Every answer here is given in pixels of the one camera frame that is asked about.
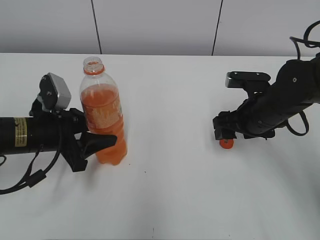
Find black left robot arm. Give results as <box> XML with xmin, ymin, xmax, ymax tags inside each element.
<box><xmin>0</xmin><ymin>99</ymin><xmax>117</xmax><ymax>172</ymax></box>

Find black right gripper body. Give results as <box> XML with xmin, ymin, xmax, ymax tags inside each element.
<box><xmin>232</xmin><ymin>96</ymin><xmax>278</xmax><ymax>139</ymax></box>

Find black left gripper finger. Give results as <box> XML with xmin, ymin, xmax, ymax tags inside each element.
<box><xmin>79</xmin><ymin>132</ymin><xmax>118</xmax><ymax>159</ymax></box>
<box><xmin>69</xmin><ymin>108</ymin><xmax>89</xmax><ymax>134</ymax></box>

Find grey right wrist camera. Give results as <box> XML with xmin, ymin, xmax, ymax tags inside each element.
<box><xmin>225</xmin><ymin>71</ymin><xmax>271</xmax><ymax>97</ymax></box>

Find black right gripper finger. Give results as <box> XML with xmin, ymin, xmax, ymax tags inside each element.
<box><xmin>214</xmin><ymin>126</ymin><xmax>237</xmax><ymax>140</ymax></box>
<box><xmin>212</xmin><ymin>110</ymin><xmax>237</xmax><ymax>127</ymax></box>

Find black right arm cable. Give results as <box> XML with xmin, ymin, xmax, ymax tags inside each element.
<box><xmin>284</xmin><ymin>20</ymin><xmax>320</xmax><ymax>137</ymax></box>

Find orange bottle cap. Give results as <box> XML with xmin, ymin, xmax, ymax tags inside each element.
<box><xmin>219</xmin><ymin>139</ymin><xmax>234</xmax><ymax>150</ymax></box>

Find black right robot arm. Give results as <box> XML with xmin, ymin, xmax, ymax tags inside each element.
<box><xmin>212</xmin><ymin>54</ymin><xmax>320</xmax><ymax>141</ymax></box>

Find orange soda plastic bottle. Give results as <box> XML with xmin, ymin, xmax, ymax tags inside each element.
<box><xmin>79</xmin><ymin>56</ymin><xmax>127</xmax><ymax>166</ymax></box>

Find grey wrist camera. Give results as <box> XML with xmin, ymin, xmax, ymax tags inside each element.
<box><xmin>225</xmin><ymin>71</ymin><xmax>271</xmax><ymax>97</ymax></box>
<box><xmin>37</xmin><ymin>72</ymin><xmax>72</xmax><ymax>112</ymax></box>

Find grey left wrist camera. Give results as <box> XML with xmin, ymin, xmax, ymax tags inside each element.
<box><xmin>37</xmin><ymin>72</ymin><xmax>72</xmax><ymax>112</ymax></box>

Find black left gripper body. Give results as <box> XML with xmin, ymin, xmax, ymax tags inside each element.
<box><xmin>27</xmin><ymin>96</ymin><xmax>88</xmax><ymax>172</ymax></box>

